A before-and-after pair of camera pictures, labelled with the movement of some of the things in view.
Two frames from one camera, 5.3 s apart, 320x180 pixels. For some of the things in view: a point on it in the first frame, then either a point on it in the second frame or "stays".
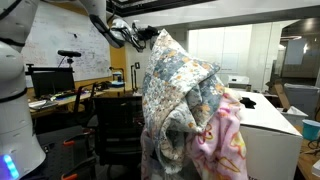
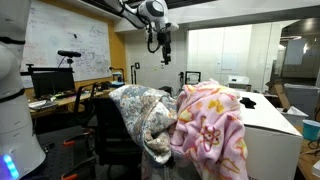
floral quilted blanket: [179, 94] -> [151, 116]
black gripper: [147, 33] -> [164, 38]
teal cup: [310, 129] stays
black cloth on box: [248, 103] stays
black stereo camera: [68, 53] stays
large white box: [273, 146] stays
